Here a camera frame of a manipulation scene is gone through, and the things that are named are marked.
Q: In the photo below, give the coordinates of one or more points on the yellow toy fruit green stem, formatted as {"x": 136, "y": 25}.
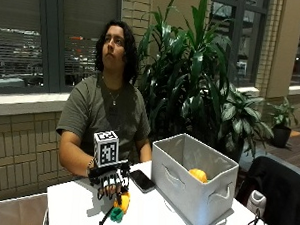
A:
{"x": 123, "y": 202}

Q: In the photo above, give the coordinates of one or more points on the black smartphone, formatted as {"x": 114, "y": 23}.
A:
{"x": 142, "y": 181}

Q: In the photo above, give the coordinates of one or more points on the white marker cube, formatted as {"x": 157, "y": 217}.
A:
{"x": 105, "y": 149}

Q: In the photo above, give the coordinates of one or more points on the the person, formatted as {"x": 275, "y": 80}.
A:
{"x": 100, "y": 110}

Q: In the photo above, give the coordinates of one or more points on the grey fabric storage box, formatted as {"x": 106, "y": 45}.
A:
{"x": 190, "y": 191}

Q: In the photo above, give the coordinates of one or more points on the grey window sill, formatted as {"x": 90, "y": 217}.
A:
{"x": 27, "y": 102}

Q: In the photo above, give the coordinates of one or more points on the tall green leafy plant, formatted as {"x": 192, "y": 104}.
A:
{"x": 188, "y": 70}

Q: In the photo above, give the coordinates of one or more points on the white bottle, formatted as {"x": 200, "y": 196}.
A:
{"x": 256, "y": 202}

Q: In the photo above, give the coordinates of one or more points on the variegated leafy plant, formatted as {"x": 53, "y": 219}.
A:
{"x": 241, "y": 118}

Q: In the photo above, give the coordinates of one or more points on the black chair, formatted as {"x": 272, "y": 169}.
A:
{"x": 279, "y": 198}

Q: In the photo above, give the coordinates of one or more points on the black plant pot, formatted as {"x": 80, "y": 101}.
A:
{"x": 280, "y": 136}

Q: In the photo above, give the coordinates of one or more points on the small potted plant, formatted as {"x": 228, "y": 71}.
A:
{"x": 282, "y": 113}

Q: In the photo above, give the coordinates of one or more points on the grey window frame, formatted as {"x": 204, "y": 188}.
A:
{"x": 53, "y": 38}

